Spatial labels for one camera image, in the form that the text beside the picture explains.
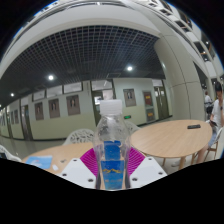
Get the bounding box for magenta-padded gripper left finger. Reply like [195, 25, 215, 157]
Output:
[57, 147, 100, 190]

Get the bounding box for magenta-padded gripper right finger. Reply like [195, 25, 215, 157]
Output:
[125, 146, 168, 190]

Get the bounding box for clear blue-labelled water bottle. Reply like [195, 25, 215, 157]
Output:
[92, 99, 132, 191]

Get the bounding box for light blue booklet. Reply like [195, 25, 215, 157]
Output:
[24, 154, 54, 170]

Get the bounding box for round wooden side table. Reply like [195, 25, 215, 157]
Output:
[130, 119, 213, 171]

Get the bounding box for wooden chair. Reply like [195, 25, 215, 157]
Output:
[203, 128, 224, 162]

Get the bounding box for person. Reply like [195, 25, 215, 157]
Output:
[196, 81, 224, 164]
[203, 90, 214, 116]

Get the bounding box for round ceiling lights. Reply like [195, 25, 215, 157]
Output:
[9, 64, 134, 99]

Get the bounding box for framed wall pictures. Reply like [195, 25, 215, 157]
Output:
[6, 88, 138, 126]

